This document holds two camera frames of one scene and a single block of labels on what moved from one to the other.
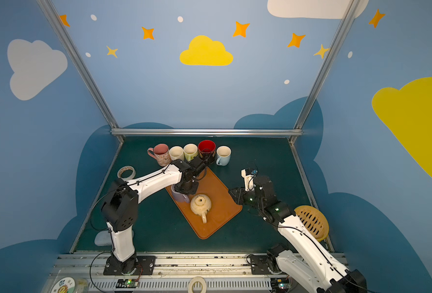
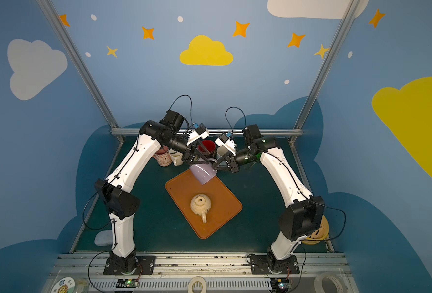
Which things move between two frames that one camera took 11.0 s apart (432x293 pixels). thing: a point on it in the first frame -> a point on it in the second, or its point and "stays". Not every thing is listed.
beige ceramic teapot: x=201 y=204 stays
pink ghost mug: x=162 y=153 stays
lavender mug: x=179 y=196 -> x=203 y=172
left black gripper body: x=186 y=187 -> x=190 y=154
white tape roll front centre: x=195 y=279 stays
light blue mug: x=223 y=154 stays
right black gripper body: x=241 y=194 -> x=230 y=163
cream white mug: x=176 y=152 stays
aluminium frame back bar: x=207 y=132 stays
